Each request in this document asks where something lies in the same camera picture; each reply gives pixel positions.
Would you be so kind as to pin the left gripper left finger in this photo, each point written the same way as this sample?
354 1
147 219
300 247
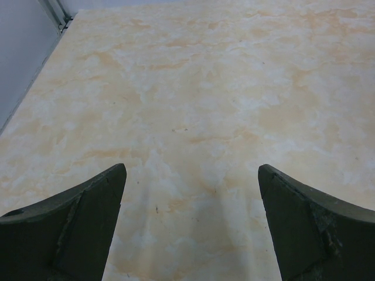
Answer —
66 236

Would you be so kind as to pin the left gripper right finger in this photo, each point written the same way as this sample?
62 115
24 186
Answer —
316 236

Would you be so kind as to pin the aluminium frame post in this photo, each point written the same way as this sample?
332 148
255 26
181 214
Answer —
59 15

